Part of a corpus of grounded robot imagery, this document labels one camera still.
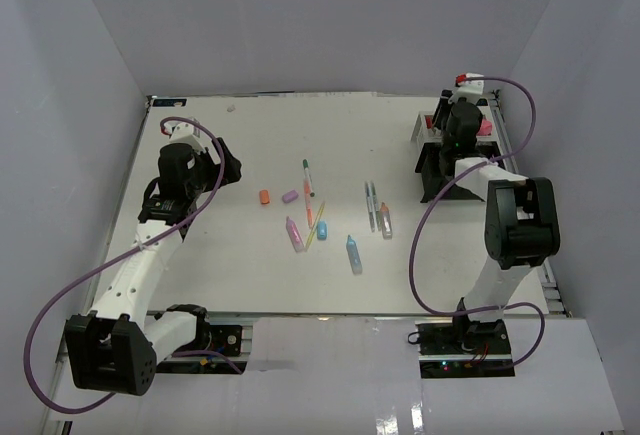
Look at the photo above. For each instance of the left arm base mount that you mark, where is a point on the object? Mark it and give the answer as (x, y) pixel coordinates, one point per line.
(233, 341)

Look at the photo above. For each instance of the orange highlighter cap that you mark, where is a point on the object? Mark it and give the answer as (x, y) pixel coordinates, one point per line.
(264, 197)

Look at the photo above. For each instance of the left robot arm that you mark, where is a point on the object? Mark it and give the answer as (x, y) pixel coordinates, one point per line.
(114, 347)

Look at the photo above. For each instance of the left blue table label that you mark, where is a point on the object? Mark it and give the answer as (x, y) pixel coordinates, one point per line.
(169, 102)

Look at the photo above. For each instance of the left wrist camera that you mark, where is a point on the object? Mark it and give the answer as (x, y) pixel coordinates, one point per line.
(183, 132)

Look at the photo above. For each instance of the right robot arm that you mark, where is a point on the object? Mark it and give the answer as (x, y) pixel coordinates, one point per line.
(521, 226)

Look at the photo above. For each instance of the white mesh organizer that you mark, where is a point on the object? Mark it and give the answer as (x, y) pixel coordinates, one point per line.
(420, 136)

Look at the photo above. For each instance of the blue highlighter cap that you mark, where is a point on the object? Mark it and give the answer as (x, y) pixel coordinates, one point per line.
(322, 230)

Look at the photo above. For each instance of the purple highlighter cap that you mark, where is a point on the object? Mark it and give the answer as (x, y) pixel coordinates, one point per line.
(290, 196)

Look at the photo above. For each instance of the orange stubby highlighter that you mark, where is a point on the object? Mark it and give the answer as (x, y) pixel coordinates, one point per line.
(385, 222)

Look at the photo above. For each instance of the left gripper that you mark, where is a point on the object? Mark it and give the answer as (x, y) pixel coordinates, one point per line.
(232, 165)

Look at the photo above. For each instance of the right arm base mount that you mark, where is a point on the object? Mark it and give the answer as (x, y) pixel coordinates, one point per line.
(463, 350)

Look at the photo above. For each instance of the black mesh organizer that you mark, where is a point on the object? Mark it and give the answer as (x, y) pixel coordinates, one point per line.
(429, 165)

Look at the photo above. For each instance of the green capped marker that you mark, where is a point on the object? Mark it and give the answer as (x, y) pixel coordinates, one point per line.
(308, 179)

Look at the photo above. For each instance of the pink stubby highlighter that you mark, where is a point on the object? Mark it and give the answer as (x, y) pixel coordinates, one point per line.
(294, 235)

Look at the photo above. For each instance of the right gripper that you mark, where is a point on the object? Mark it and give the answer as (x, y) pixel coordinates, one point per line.
(443, 107)

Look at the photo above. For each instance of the blue stubby highlighter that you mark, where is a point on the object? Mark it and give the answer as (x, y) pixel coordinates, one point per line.
(353, 255)

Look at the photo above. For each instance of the yellow slim highlighter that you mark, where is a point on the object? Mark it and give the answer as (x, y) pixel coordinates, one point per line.
(313, 229)

